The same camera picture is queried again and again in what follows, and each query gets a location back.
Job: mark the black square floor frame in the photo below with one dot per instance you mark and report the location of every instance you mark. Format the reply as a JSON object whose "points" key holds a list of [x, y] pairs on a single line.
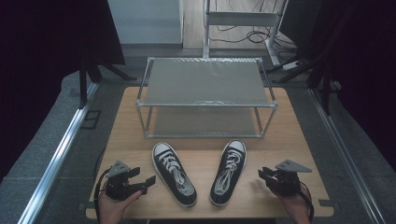
{"points": [[91, 119]]}

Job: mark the dark curtain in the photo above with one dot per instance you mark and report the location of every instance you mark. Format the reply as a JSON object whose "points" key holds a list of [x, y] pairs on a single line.
{"points": [[367, 62], [46, 62]]}

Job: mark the person's left hand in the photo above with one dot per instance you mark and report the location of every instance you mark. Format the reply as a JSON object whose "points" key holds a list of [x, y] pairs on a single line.
{"points": [[112, 207]]}

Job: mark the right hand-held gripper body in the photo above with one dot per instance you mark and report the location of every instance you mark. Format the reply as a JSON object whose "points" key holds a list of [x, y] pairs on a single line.
{"points": [[286, 183]]}

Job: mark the white metal stand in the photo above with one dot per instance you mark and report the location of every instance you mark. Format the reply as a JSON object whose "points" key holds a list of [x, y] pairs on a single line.
{"points": [[239, 19]]}

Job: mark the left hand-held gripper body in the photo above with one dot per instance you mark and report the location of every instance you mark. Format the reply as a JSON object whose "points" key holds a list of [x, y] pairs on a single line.
{"points": [[120, 188]]}

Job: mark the black stand legs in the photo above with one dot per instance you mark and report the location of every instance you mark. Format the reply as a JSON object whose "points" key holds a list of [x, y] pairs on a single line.
{"points": [[325, 90]]}

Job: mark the white panel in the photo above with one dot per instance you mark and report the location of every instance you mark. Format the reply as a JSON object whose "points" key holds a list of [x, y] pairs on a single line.
{"points": [[144, 20]]}

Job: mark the aluminium floor rail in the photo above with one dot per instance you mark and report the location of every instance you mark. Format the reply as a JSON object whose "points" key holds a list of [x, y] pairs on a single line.
{"points": [[345, 155], [59, 155]]}

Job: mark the metal two-tier shoe rack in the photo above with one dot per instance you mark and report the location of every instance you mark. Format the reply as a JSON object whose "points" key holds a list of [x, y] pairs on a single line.
{"points": [[205, 82]]}

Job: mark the person's right hand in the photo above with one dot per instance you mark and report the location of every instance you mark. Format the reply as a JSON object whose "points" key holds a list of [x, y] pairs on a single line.
{"points": [[295, 207]]}

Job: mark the black tripod stand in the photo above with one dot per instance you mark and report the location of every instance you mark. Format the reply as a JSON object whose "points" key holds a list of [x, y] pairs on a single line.
{"points": [[83, 84]]}

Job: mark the white power strip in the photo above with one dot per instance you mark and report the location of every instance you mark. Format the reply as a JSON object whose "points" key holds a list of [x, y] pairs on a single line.
{"points": [[291, 65]]}

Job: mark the black canvas shoe white laces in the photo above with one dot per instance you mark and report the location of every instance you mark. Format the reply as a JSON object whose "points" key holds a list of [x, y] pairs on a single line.
{"points": [[229, 174], [174, 174]]}

